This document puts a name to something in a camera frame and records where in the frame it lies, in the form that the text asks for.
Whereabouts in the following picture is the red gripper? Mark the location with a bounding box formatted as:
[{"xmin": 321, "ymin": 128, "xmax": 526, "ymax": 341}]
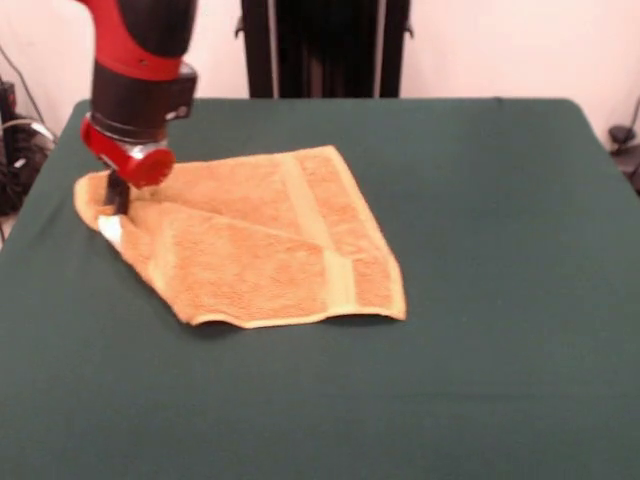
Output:
[{"xmin": 79, "ymin": 113, "xmax": 177, "ymax": 217}]

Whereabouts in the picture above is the orange terry towel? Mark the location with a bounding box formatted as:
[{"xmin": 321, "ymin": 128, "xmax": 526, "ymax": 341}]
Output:
[{"xmin": 73, "ymin": 144, "xmax": 408, "ymax": 330}]

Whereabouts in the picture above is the dark green table cloth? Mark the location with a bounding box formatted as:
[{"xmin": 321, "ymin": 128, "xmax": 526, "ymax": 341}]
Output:
[{"xmin": 0, "ymin": 97, "xmax": 640, "ymax": 480}]

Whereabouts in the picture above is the tangled black cable bundle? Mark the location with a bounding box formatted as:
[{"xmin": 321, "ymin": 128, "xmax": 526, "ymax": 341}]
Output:
[{"xmin": 0, "ymin": 44, "xmax": 57, "ymax": 216}]

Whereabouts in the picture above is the black wall power adapter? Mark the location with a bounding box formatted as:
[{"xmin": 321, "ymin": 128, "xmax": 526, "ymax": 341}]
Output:
[{"xmin": 0, "ymin": 79, "xmax": 19, "ymax": 126}]

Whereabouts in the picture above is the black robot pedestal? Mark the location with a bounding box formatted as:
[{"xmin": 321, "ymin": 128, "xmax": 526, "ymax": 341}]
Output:
[{"xmin": 232, "ymin": 0, "xmax": 414, "ymax": 99}]

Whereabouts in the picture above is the black clamp with cable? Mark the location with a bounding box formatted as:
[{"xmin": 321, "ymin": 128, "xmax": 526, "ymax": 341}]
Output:
[{"xmin": 606, "ymin": 94, "xmax": 640, "ymax": 196}]

